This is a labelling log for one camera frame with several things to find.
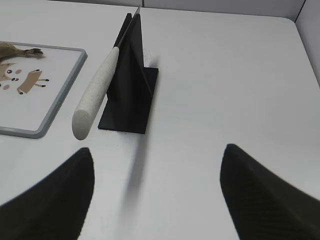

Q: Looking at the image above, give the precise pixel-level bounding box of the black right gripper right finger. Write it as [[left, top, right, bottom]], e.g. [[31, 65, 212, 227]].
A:
[[219, 143, 320, 240]]

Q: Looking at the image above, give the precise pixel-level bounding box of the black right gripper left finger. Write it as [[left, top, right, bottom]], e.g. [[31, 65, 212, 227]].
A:
[[0, 147, 95, 240]]

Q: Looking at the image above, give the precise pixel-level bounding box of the knife with white speckled handle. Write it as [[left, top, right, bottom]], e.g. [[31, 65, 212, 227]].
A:
[[71, 4, 141, 141]]

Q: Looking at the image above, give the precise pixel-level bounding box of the yellow banana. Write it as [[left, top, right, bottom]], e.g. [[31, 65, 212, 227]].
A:
[[0, 42, 44, 61]]

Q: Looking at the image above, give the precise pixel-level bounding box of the white deer cutting board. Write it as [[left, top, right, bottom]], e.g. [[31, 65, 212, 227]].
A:
[[0, 42, 87, 139]]

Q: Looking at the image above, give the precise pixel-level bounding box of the black knife stand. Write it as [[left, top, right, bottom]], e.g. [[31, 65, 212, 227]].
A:
[[98, 13, 159, 134]]

